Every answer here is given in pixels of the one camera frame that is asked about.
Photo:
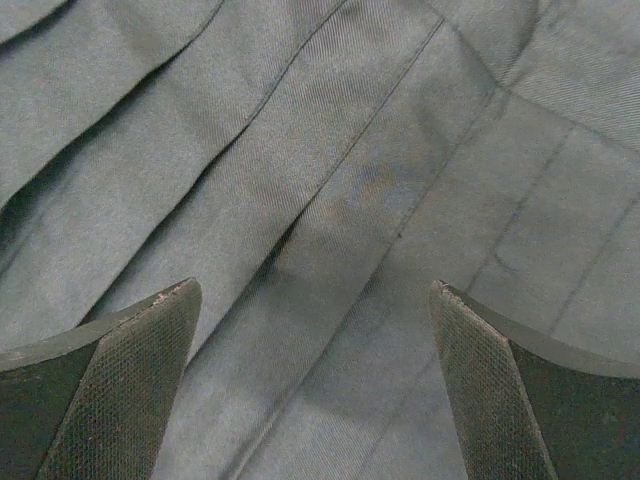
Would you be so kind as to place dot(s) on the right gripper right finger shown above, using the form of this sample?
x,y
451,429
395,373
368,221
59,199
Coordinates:
x,y
527,406

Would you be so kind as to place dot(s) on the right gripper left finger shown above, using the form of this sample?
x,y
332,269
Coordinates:
x,y
94,402

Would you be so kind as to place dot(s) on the black pleated skirt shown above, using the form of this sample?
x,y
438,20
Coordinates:
x,y
316,166

